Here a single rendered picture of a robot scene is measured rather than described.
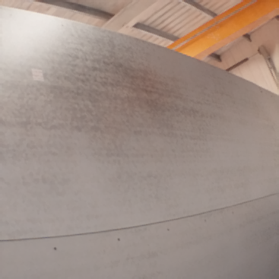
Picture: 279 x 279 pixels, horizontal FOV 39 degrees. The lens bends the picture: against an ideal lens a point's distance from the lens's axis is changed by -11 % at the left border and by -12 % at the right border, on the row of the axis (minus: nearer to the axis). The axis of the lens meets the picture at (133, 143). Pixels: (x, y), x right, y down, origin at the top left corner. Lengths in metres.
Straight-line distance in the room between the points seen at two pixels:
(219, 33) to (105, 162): 8.33
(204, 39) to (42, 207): 8.69
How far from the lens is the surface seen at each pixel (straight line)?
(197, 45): 9.40
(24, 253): 0.71
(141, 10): 9.05
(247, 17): 8.93
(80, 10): 8.99
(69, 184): 0.83
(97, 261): 0.81
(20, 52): 0.91
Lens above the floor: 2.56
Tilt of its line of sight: 16 degrees up
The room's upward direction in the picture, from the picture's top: 17 degrees counter-clockwise
